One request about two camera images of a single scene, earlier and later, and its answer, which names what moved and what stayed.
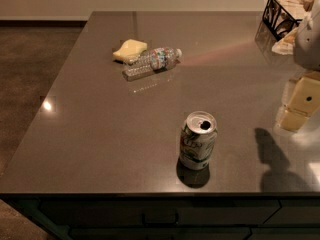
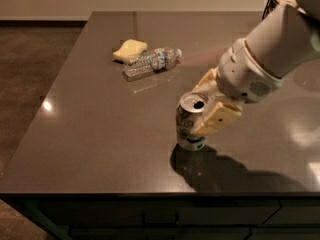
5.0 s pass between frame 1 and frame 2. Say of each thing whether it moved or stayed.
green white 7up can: moved
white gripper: moved
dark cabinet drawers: stayed
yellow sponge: stayed
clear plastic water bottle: stayed
